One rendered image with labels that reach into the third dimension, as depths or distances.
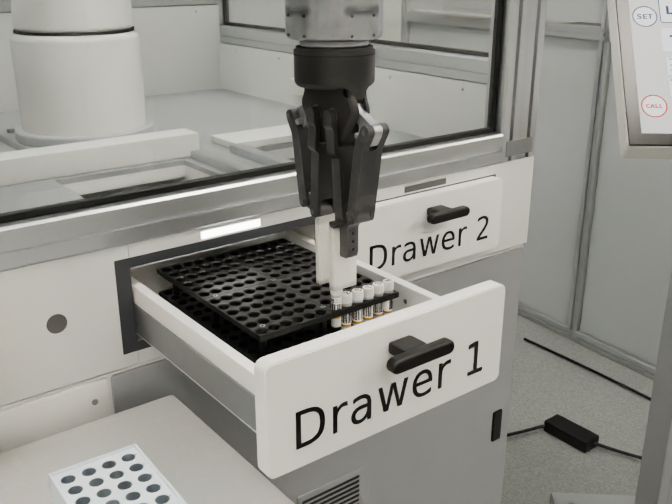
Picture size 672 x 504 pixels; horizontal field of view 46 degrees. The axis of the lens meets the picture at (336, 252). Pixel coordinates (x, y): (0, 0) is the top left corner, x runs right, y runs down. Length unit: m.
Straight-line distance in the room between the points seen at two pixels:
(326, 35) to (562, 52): 2.07
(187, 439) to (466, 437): 0.64
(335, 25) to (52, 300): 0.41
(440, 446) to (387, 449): 0.12
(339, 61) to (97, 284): 0.36
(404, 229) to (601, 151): 1.62
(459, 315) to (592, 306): 2.03
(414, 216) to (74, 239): 0.47
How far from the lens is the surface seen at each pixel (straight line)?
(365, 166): 0.72
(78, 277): 0.88
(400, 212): 1.08
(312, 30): 0.71
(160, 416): 0.92
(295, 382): 0.67
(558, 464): 2.22
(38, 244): 0.86
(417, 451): 1.32
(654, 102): 1.39
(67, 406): 0.94
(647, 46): 1.44
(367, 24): 0.72
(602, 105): 2.63
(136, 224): 0.89
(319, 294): 0.85
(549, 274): 2.90
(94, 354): 0.92
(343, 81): 0.72
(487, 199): 1.21
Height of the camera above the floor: 1.24
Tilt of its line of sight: 20 degrees down
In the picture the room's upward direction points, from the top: straight up
